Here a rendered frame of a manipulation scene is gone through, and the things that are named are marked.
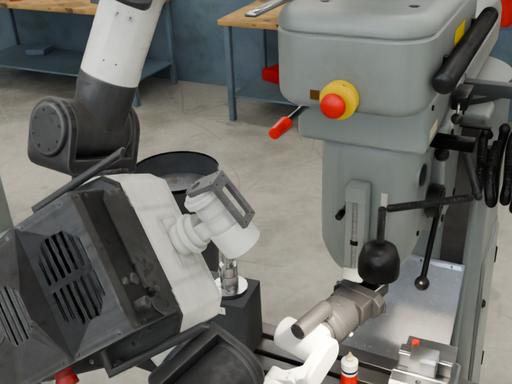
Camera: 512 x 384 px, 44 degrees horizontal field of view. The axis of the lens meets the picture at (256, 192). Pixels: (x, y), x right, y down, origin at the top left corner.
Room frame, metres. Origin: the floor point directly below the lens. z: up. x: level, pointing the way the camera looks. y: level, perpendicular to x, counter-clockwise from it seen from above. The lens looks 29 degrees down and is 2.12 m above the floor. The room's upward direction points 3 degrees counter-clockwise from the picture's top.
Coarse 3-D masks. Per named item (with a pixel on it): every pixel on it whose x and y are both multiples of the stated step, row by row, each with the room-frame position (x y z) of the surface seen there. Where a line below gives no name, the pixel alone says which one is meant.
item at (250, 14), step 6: (276, 0) 1.05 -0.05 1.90; (282, 0) 1.05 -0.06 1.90; (288, 0) 1.06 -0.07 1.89; (258, 6) 1.01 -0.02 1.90; (264, 6) 1.01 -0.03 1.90; (270, 6) 1.01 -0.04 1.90; (276, 6) 1.02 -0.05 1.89; (246, 12) 0.98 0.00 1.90; (252, 12) 0.97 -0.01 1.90; (258, 12) 0.97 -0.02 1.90; (264, 12) 0.99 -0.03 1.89
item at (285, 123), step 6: (300, 108) 1.06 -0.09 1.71; (306, 108) 1.08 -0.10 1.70; (294, 114) 1.03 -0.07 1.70; (282, 120) 1.00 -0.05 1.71; (288, 120) 1.00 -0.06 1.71; (276, 126) 0.97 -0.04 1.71; (282, 126) 0.98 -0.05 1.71; (288, 126) 0.99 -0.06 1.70; (270, 132) 0.97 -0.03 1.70; (276, 132) 0.96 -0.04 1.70; (282, 132) 0.97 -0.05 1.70; (276, 138) 0.97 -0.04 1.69
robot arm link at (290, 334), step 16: (320, 304) 1.02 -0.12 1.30; (288, 320) 1.02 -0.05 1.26; (304, 320) 0.97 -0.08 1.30; (320, 320) 0.99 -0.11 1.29; (336, 320) 1.01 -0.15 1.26; (288, 336) 0.98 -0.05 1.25; (304, 336) 0.95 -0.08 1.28; (320, 336) 0.97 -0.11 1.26; (336, 336) 0.99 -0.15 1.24; (304, 352) 0.95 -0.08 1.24
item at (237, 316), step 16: (240, 288) 1.30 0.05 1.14; (256, 288) 1.32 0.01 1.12; (224, 304) 1.26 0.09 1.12; (240, 304) 1.25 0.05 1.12; (256, 304) 1.32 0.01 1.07; (224, 320) 1.26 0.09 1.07; (240, 320) 1.24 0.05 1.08; (256, 320) 1.31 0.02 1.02; (240, 336) 1.24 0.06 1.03; (256, 336) 1.30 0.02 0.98
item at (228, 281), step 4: (220, 272) 1.30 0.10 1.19; (224, 272) 1.30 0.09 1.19; (232, 272) 1.30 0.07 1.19; (236, 272) 1.30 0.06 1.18; (220, 276) 1.31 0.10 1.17; (224, 276) 1.30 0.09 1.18; (228, 276) 1.29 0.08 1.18; (232, 276) 1.30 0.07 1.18; (236, 276) 1.30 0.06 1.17; (220, 280) 1.31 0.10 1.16; (224, 280) 1.30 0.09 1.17; (228, 280) 1.29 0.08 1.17; (232, 280) 1.30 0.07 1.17; (236, 280) 1.30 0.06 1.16; (220, 284) 1.31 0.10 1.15; (224, 284) 1.30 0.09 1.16; (228, 284) 1.29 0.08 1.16; (232, 284) 1.30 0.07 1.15; (236, 284) 1.30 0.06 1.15; (224, 288) 1.30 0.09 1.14; (228, 288) 1.29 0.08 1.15; (232, 288) 1.29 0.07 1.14
